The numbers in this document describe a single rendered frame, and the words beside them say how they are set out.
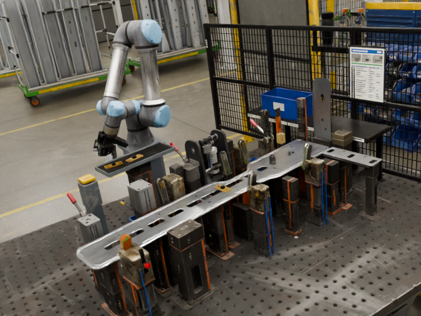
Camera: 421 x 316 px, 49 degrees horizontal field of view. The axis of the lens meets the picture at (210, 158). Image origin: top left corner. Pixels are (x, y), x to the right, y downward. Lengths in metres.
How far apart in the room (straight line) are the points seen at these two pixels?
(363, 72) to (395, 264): 1.08
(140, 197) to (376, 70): 1.42
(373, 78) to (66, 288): 1.87
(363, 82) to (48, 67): 6.85
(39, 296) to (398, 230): 1.67
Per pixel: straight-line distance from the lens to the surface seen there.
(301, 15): 4.25
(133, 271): 1.69
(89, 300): 2.15
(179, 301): 2.01
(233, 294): 2.00
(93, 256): 1.86
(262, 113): 2.45
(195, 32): 10.02
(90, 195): 2.12
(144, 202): 2.05
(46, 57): 8.83
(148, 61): 2.36
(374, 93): 2.70
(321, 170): 2.25
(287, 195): 2.23
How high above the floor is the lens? 1.97
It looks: 23 degrees down
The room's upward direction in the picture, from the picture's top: 8 degrees counter-clockwise
